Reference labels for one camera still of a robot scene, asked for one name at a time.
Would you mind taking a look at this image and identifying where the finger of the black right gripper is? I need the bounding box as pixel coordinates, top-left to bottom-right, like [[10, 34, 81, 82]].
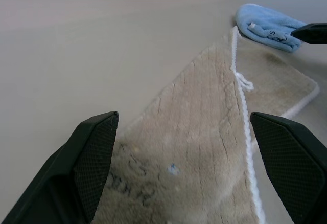
[[290, 23, 327, 45]]

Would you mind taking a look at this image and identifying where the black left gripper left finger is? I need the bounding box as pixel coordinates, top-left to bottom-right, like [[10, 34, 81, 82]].
[[0, 111, 120, 224]]

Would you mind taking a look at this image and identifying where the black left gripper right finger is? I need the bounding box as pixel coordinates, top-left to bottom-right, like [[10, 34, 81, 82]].
[[249, 111, 327, 224]]

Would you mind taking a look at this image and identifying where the beige cloth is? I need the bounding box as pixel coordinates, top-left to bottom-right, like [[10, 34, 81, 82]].
[[93, 27, 320, 224]]

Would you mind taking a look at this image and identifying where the blue cloth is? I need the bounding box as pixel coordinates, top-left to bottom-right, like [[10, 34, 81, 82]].
[[235, 3, 307, 53]]

